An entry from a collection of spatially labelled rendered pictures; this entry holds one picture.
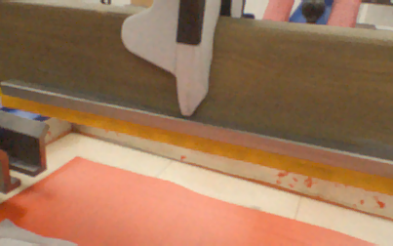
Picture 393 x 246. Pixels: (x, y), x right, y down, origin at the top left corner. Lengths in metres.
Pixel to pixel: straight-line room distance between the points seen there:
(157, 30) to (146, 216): 0.21
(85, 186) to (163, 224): 0.11
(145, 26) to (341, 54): 0.12
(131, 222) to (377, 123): 0.25
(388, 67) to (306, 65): 0.04
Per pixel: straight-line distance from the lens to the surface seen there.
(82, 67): 0.30
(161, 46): 0.24
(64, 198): 0.42
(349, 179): 0.27
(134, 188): 0.43
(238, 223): 0.39
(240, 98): 0.25
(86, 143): 0.53
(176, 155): 0.49
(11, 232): 0.39
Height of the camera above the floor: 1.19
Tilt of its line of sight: 23 degrees down
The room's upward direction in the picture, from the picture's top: 5 degrees clockwise
